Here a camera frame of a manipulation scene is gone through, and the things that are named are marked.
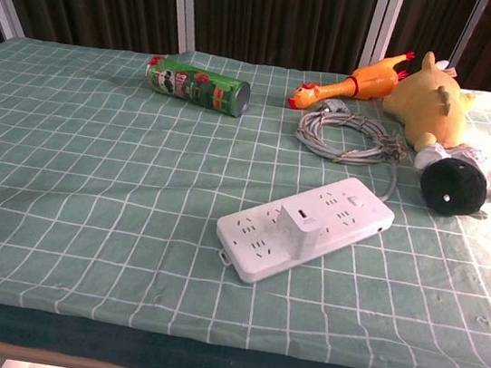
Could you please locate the white plug adapter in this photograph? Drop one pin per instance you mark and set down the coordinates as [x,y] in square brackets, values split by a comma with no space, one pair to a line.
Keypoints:
[298,232]

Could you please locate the white power strip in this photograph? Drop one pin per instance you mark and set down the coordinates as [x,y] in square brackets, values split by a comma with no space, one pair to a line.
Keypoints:
[350,217]

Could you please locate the green chips can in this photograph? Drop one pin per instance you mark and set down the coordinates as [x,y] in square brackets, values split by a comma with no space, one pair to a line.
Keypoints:
[195,87]

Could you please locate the green checked tablecloth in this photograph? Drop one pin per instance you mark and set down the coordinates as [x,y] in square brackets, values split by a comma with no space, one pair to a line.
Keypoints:
[91,171]

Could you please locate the orange rubber chicken toy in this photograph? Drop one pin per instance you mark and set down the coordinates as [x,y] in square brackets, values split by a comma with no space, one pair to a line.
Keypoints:
[370,80]

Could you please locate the yellow plush toy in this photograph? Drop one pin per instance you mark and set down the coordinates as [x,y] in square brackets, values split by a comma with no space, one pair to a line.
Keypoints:
[430,105]

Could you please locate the black haired plush doll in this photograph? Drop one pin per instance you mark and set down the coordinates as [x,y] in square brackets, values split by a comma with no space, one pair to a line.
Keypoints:
[453,188]

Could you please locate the thin white frame post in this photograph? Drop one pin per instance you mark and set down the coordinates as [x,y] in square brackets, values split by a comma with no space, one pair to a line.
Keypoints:
[471,28]

